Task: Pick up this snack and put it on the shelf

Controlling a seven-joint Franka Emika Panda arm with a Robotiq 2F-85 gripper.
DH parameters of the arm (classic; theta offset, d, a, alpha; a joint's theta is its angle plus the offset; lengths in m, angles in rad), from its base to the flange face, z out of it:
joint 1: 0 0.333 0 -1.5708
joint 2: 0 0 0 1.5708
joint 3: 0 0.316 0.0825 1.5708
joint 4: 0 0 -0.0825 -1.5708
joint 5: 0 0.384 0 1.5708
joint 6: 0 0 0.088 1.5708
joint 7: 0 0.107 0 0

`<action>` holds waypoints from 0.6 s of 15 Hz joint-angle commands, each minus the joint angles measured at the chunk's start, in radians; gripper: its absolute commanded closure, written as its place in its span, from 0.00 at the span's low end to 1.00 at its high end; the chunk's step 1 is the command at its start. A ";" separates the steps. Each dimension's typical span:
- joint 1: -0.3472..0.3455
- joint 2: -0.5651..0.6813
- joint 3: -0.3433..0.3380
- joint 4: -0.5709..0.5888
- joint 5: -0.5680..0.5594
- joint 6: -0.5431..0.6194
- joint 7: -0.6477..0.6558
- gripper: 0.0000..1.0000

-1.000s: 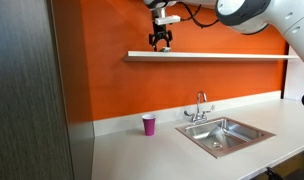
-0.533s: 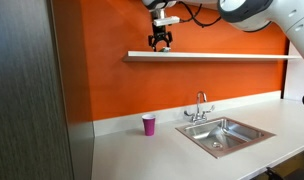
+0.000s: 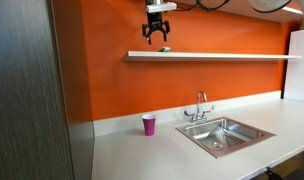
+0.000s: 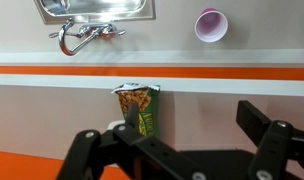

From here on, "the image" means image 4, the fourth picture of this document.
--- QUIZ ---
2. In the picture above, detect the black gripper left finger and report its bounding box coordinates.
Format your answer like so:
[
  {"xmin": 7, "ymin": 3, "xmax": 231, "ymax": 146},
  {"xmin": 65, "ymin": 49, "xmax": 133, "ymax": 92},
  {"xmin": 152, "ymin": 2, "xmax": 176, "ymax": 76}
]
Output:
[{"xmin": 55, "ymin": 102, "xmax": 214, "ymax": 180}]

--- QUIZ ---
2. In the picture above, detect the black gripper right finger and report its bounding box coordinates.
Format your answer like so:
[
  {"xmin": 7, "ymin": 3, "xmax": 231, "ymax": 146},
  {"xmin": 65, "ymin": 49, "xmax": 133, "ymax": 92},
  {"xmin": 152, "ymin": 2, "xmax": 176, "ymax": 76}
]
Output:
[{"xmin": 235, "ymin": 99, "xmax": 304, "ymax": 180}]

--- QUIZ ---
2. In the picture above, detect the green granola bar snack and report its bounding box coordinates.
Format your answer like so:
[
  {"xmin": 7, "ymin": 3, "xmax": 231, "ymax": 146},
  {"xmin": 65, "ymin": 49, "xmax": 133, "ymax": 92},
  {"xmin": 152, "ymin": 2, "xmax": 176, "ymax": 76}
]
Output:
[{"xmin": 111, "ymin": 82, "xmax": 161, "ymax": 138}]

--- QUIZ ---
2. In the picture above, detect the purple plastic cup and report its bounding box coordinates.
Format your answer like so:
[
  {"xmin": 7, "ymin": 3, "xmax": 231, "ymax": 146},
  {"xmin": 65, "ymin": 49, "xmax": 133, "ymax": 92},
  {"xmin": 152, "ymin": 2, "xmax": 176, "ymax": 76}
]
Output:
[{"xmin": 194, "ymin": 7, "xmax": 229, "ymax": 44}]

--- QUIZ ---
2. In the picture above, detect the stainless steel sink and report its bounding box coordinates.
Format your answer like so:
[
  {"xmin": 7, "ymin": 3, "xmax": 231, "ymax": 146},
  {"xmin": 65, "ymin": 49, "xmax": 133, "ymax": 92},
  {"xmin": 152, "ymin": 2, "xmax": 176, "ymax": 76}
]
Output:
[{"xmin": 33, "ymin": 0, "xmax": 157, "ymax": 25}]

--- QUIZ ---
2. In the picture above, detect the long white wall shelf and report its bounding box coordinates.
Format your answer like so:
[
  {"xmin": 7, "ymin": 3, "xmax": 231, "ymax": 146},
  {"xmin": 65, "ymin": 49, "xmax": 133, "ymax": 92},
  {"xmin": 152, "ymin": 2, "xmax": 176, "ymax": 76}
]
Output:
[{"xmin": 0, "ymin": 73, "xmax": 304, "ymax": 180}]

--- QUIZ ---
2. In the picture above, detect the chrome faucet with black handles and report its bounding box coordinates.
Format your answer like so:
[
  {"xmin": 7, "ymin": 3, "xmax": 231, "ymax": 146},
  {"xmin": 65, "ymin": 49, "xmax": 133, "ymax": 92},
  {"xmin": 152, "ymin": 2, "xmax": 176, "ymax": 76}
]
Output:
[{"xmin": 48, "ymin": 18, "xmax": 127, "ymax": 57}]

